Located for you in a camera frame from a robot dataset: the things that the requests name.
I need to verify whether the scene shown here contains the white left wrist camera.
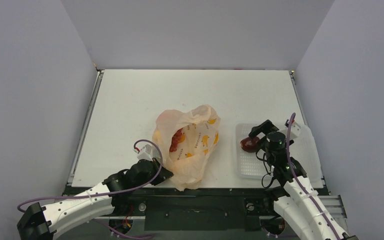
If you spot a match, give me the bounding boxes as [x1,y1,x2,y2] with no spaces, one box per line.
[137,144,154,162]

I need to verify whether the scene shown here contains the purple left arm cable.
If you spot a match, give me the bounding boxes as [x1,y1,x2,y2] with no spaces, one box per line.
[17,139,164,240]

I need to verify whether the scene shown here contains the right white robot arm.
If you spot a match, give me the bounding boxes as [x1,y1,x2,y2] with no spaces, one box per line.
[248,118,357,240]

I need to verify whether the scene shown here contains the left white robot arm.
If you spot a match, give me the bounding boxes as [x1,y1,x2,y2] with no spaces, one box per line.
[16,158,174,240]

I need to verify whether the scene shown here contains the red fake grape bunch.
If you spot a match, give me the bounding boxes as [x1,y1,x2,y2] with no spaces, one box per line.
[169,129,185,153]

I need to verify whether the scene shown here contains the white perforated plastic tray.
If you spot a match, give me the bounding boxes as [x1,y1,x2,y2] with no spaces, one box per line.
[233,123,323,183]

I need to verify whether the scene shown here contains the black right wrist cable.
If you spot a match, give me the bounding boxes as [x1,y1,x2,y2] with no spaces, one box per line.
[255,149,279,190]

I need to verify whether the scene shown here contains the dark red fake fruit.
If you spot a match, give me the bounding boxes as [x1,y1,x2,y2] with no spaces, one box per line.
[240,136,260,153]

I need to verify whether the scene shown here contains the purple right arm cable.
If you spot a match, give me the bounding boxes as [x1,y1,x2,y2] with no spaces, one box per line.
[285,112,342,240]

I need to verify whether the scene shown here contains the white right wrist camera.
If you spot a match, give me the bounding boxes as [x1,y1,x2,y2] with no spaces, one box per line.
[282,120,301,140]

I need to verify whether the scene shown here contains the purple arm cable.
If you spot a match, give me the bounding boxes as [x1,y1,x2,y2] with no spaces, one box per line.
[285,112,342,240]
[17,139,164,240]

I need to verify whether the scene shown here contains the orange translucent plastic bag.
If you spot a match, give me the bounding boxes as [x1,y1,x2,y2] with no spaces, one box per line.
[152,104,221,191]

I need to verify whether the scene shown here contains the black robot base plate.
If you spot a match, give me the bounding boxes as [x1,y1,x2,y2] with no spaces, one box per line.
[62,186,297,233]

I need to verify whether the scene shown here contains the yellow fake fruit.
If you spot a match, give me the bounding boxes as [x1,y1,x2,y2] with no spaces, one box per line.
[152,130,161,141]

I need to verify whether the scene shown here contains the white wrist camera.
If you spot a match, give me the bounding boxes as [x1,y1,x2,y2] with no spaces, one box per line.
[137,144,154,162]
[282,120,301,140]

